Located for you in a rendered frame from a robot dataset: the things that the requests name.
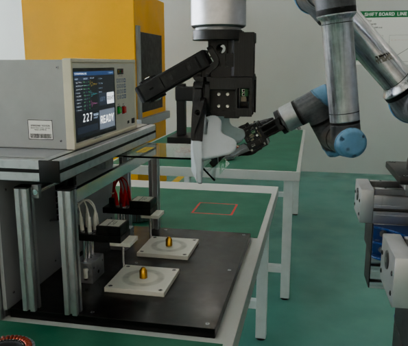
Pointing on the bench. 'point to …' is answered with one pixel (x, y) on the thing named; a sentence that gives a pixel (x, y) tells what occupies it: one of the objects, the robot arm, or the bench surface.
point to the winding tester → (42, 101)
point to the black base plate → (134, 314)
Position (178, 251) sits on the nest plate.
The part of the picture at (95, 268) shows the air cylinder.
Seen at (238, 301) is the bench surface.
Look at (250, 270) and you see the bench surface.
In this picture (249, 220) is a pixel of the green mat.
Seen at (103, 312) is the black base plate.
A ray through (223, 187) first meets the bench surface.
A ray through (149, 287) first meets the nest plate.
